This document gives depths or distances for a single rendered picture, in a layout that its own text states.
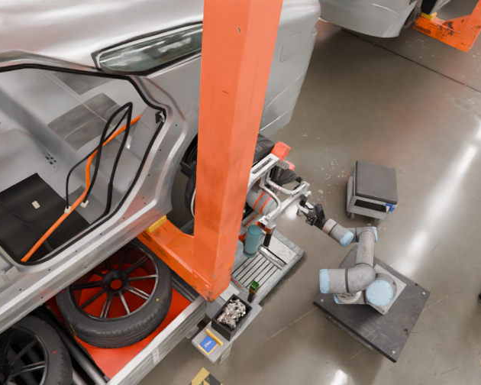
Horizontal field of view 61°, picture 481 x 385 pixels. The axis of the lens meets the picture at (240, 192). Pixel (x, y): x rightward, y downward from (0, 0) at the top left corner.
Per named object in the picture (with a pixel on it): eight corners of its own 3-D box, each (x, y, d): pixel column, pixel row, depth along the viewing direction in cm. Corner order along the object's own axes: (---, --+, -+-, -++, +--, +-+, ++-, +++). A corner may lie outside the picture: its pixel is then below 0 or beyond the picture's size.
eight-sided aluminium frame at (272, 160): (271, 197, 283) (286, 140, 242) (279, 202, 281) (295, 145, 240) (217, 244, 254) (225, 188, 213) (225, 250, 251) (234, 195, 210)
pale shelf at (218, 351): (240, 292, 252) (241, 289, 250) (262, 310, 246) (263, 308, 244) (191, 342, 229) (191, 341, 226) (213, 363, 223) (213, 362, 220)
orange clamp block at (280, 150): (273, 154, 243) (281, 141, 240) (284, 161, 240) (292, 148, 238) (269, 154, 237) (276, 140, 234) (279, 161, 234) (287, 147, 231)
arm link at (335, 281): (366, 305, 255) (349, 296, 189) (337, 305, 261) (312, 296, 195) (364, 279, 260) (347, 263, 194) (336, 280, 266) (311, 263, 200)
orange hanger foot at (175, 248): (153, 219, 267) (150, 185, 241) (211, 269, 249) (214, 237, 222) (132, 234, 258) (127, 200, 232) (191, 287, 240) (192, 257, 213)
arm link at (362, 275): (373, 275, 186) (376, 221, 247) (345, 276, 190) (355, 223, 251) (376, 298, 189) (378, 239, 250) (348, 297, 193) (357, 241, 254)
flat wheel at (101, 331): (106, 237, 284) (101, 217, 266) (190, 276, 272) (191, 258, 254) (39, 319, 243) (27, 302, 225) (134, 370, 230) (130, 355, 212)
